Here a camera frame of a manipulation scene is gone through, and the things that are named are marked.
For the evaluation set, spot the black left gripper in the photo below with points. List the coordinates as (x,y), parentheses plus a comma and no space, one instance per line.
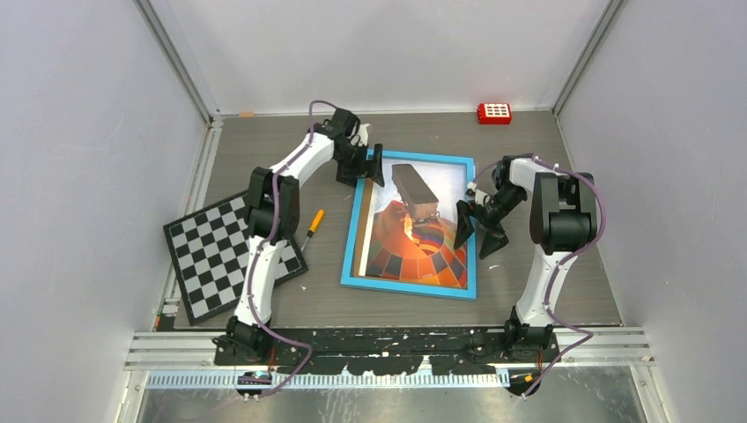
(349,176)

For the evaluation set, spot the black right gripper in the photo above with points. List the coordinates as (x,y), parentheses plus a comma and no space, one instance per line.
(494,237)

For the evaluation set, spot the orange handled screwdriver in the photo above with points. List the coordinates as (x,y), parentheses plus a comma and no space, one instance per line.
(313,227)

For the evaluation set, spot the hot air balloon photo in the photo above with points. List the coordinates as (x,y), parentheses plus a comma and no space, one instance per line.
(414,224)

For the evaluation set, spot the blue picture frame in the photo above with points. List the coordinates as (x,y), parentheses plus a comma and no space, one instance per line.
(351,253)

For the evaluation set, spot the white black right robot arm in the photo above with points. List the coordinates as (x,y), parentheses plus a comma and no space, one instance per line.
(562,223)

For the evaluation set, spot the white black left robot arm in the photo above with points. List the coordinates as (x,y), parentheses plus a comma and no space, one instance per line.
(273,216)

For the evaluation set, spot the red toy brick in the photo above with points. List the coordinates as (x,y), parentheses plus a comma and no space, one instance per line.
(494,113)

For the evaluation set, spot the black white chessboard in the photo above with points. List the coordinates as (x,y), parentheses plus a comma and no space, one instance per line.
(209,249)

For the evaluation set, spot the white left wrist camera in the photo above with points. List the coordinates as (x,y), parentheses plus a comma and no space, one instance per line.
(360,138)

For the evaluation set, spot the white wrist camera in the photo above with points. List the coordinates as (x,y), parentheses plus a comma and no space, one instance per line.
(476,195)
(360,138)

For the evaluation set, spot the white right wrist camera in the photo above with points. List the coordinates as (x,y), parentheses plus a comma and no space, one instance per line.
(476,195)

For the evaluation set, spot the aluminium front rail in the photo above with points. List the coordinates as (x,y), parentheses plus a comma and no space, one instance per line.
(185,359)

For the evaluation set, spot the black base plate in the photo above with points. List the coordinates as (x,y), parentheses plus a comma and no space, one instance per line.
(381,351)

